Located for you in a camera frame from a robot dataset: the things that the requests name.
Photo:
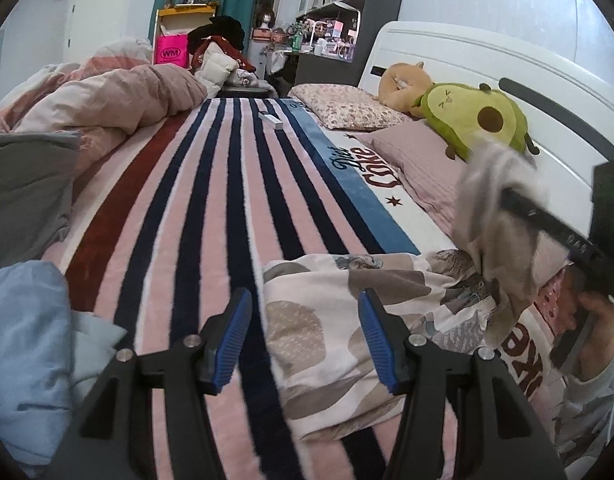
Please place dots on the grey cloth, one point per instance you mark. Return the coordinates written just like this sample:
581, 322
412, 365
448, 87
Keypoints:
27, 200

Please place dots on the pink dotted bed sheet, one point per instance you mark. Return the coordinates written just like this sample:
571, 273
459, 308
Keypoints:
554, 295

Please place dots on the person's right hand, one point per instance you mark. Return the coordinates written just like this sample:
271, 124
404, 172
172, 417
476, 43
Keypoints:
604, 330

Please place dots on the bear print pants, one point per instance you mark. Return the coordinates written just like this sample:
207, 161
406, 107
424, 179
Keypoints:
327, 330

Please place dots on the pink bag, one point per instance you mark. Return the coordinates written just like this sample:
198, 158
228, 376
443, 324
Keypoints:
171, 52

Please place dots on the dark grey bookshelf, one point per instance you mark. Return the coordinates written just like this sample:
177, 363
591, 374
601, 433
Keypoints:
382, 10

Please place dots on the striped blanket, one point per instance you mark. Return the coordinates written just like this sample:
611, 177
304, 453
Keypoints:
212, 210

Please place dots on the orange plush toy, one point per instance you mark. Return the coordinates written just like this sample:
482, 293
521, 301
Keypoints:
402, 85

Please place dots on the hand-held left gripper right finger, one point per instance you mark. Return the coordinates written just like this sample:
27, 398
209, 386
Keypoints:
377, 345

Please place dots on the white door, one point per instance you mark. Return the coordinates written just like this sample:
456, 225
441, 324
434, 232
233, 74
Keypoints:
102, 15

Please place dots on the floral pillow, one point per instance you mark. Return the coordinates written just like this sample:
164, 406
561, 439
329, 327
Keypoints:
347, 105

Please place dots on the green bottle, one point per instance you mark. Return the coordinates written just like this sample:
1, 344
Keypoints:
297, 41

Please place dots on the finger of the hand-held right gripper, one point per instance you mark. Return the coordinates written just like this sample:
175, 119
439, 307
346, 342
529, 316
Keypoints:
542, 217

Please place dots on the dark grey desk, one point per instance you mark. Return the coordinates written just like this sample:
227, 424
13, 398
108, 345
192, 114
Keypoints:
327, 67

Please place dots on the pink white duvet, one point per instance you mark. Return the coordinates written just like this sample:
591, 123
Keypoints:
112, 95

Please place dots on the dark round stool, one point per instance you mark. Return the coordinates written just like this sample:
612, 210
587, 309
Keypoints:
247, 91

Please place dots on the avocado plush toy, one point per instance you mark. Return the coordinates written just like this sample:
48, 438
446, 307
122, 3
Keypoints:
467, 110

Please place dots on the pink ribbed pillow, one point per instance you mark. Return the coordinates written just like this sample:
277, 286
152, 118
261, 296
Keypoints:
417, 160

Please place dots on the white puffer jacket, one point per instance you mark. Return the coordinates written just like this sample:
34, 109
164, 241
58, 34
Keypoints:
217, 67

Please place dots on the wig on mannequin head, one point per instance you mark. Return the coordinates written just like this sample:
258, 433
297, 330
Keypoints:
265, 16

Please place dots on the dark clothes pile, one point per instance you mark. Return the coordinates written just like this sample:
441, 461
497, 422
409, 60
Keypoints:
227, 32

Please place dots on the small white box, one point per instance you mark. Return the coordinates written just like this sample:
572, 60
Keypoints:
270, 120

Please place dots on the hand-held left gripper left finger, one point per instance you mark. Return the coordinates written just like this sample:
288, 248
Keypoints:
231, 345

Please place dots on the white headboard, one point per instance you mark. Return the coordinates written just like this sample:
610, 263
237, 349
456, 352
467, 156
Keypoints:
487, 55

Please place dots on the light blue cloth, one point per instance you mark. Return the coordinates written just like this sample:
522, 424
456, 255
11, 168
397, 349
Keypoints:
27, 360

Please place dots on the yellow shelf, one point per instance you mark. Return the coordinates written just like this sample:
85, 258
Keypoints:
184, 10

